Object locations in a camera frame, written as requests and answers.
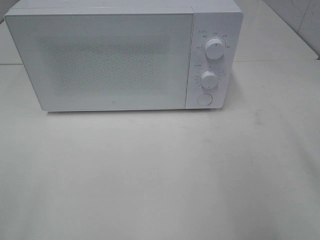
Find white round door button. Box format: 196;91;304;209
197;93;213;106

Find white microwave knob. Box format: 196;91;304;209
204;36;226;60
200;71;219;90

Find white microwave door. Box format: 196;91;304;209
6;14;193;112

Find white microwave oven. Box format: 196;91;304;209
4;0;244;110

